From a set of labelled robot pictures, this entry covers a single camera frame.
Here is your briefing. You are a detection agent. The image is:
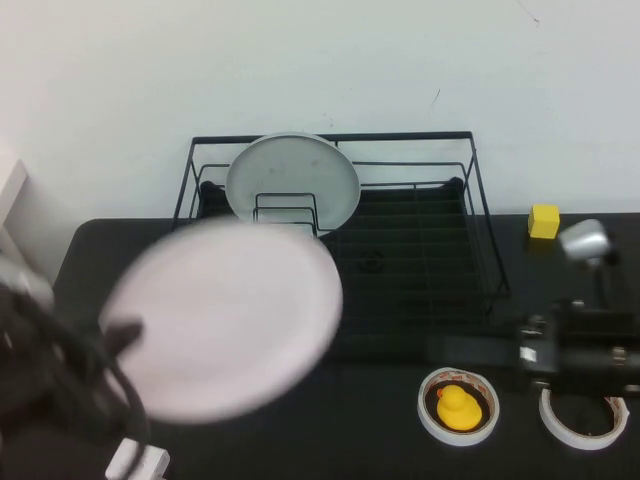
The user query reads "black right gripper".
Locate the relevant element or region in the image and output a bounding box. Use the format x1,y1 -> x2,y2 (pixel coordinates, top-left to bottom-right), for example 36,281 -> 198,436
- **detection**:
428,310 -> 621,389

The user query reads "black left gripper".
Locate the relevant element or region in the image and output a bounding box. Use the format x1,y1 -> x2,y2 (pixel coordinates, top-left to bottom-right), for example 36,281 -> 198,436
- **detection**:
0,292 -> 145,434

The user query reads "pink round plate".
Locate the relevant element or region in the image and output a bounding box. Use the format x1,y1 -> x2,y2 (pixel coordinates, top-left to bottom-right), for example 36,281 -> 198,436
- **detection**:
98,215 -> 345,425

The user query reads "grey round plate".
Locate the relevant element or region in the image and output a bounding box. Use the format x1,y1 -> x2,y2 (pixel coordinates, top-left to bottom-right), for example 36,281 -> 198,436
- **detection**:
225,132 -> 362,240

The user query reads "yellow rubber duck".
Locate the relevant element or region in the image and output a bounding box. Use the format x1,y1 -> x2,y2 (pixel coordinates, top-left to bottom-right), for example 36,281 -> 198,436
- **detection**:
435,383 -> 484,431

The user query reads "white tape roll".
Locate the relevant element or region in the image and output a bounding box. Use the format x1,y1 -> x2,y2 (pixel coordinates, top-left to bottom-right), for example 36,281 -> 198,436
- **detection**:
417,366 -> 501,447
539,385 -> 631,451

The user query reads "white power adapter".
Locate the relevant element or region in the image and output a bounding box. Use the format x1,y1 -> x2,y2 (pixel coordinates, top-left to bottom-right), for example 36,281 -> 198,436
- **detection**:
104,436 -> 172,480

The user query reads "black plastic drip tray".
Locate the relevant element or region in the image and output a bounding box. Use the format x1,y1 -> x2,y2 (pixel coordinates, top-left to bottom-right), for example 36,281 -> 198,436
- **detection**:
199,177 -> 496,364

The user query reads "yellow cube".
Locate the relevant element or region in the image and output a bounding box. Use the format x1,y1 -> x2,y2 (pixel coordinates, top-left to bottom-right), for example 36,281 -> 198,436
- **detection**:
527,203 -> 561,241

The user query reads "white cabinet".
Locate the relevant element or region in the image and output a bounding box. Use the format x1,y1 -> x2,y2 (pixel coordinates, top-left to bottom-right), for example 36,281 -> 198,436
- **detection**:
0,144 -> 52,281

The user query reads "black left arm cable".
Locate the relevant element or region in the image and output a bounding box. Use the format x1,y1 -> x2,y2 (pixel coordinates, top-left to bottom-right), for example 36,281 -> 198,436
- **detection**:
4,289 -> 154,454

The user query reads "black wire dish rack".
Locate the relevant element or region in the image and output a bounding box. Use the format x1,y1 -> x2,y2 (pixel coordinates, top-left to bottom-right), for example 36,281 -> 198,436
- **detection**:
172,131 -> 512,362

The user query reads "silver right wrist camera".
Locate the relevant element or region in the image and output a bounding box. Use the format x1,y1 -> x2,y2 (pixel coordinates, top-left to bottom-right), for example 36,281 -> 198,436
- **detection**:
557,218 -> 621,314

